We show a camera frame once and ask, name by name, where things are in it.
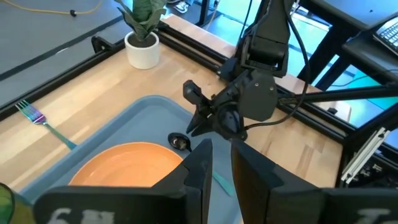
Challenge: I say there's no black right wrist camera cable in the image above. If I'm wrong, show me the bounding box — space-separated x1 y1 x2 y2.
244 0 312 131

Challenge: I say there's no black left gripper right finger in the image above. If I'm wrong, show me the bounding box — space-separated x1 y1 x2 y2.
230 139 398 224

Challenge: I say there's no green plant in white pot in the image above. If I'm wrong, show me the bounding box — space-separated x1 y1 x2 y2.
113 0 168 70

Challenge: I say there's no orange plate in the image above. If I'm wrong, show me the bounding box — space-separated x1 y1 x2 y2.
68 141 185 189

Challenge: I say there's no silver aluminium bar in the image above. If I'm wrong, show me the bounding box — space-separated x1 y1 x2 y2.
340 126 392 185

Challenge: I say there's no dark spoon with teal handle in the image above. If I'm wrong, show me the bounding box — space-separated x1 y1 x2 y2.
167 132 236 198

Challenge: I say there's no black keyboard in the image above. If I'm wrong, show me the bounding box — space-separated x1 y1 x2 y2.
372 17 398 57

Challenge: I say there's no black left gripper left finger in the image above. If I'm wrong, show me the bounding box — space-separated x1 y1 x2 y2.
32 138 214 224

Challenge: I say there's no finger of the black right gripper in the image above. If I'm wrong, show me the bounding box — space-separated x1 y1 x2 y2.
190 119 224 138
185 107 215 134

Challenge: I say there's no light blue plastic tray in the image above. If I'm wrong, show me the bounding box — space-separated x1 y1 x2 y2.
20 95 246 224

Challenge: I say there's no iridescent rainbow metal fork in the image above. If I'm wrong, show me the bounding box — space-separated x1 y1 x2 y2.
14 100 78 151

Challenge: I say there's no person's shoe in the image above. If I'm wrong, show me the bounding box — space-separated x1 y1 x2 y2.
172 0 191 14

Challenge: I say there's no green faceted plastic cup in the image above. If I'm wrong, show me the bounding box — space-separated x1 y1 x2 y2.
0 182 35 224

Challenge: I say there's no yellow cable with black knot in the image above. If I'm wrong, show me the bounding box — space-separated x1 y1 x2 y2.
0 0 104 17

